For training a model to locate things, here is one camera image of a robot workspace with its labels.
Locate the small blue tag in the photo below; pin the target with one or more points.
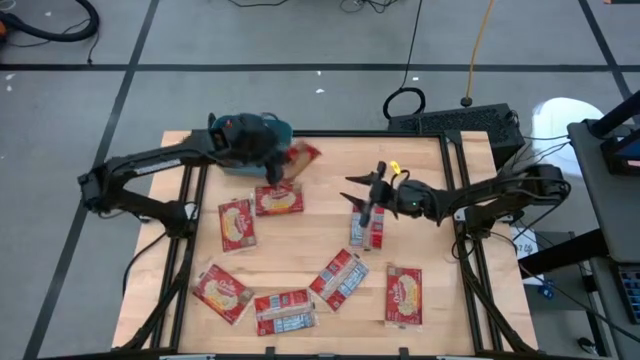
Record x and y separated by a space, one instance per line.
548 291

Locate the grey equipment cart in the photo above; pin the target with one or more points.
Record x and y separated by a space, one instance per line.
610 210

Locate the red popcorn bag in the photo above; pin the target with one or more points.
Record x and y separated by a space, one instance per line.
285 312
304 156
237 226
377 235
339 280
222 294
404 296
278 201

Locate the dark keyboard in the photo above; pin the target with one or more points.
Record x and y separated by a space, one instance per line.
631 295

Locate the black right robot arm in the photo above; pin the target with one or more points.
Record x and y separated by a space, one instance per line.
490 192

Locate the black aluminium table frame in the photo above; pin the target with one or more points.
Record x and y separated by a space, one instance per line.
360 133

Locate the yellow tag on gripper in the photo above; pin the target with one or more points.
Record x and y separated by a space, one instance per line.
395 166

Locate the white paper sheet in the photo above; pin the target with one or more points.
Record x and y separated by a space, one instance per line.
525 245

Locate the black cart support beam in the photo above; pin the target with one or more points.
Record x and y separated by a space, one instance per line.
560 252

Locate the black table clamp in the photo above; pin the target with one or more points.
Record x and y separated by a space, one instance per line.
404 352
270 352

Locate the white round stool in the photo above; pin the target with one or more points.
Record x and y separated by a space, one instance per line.
555 125

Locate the black computer case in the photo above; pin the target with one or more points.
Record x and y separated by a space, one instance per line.
450 122

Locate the black pole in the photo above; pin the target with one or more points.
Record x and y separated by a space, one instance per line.
617 112

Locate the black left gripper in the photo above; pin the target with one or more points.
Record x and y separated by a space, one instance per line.
255 140

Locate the small black device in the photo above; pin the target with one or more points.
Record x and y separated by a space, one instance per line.
585 344

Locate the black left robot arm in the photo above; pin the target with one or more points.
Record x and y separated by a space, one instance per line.
150 162

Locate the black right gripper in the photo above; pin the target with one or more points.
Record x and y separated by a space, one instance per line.
387 195

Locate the dark blue device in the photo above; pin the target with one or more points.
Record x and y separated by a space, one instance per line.
622 155

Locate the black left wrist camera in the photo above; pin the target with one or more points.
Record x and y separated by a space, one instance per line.
220 140

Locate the teal plastic basket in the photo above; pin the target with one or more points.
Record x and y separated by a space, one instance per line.
242 171

